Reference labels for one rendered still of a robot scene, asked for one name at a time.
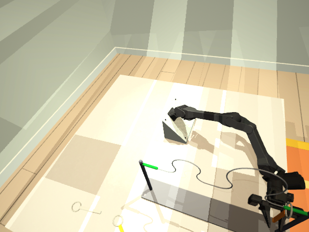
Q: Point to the orange bar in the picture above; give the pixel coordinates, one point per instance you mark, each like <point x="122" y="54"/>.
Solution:
<point x="283" y="213"/>

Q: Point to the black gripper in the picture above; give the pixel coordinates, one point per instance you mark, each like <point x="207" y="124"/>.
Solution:
<point x="266" y="206"/>

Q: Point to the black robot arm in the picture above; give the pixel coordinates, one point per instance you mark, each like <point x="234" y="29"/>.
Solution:
<point x="264" y="161"/>

